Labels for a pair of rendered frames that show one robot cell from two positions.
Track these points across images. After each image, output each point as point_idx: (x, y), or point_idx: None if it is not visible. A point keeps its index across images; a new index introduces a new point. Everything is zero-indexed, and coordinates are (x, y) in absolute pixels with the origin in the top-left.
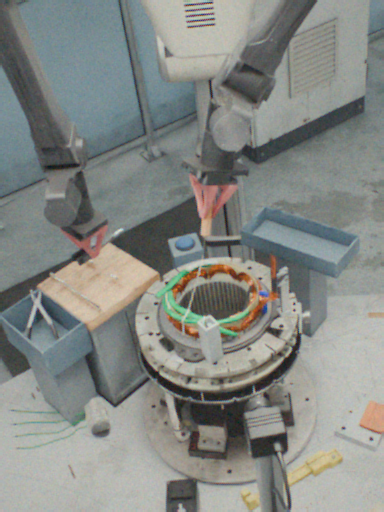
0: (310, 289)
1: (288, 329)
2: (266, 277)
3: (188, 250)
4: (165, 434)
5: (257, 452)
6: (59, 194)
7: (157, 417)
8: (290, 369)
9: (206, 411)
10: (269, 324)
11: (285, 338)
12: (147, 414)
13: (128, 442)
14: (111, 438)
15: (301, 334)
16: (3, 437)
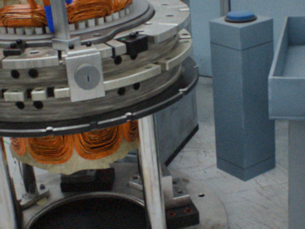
0: (289, 158)
1: (27, 57)
2: (153, 26)
3: (228, 22)
4: (20, 193)
5: None
6: None
7: (46, 181)
8: (10, 133)
9: (78, 219)
10: (32, 43)
11: (5, 59)
12: (49, 173)
13: (14, 182)
14: (17, 171)
15: (97, 125)
16: None
